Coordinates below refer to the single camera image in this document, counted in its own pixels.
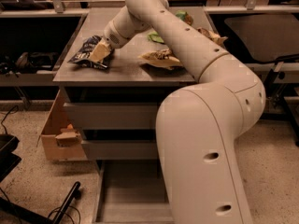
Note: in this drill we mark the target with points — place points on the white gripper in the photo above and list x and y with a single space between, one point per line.
113 37

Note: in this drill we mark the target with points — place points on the blue chip bag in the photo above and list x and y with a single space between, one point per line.
81 57

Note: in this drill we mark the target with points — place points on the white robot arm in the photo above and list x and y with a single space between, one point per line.
196 126

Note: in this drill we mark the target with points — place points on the green chip bag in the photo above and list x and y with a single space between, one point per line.
170 28

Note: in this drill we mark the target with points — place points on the grey drawer cabinet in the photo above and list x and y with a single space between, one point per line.
127 80

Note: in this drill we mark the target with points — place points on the brown and white chip bag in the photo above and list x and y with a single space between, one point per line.
165 58

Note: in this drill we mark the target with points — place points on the grey top drawer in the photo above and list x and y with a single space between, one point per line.
112 116

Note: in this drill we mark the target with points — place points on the grey middle drawer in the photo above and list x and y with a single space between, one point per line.
117 150

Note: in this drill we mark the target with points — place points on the open grey bottom drawer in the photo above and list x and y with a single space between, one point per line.
131 192

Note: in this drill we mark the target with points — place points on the black headphones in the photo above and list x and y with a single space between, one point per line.
28 63

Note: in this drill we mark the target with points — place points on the cardboard box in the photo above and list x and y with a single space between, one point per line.
60 140

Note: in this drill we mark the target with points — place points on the black chair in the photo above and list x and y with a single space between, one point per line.
269 44

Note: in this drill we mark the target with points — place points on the black stand with cables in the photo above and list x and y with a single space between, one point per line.
15 188

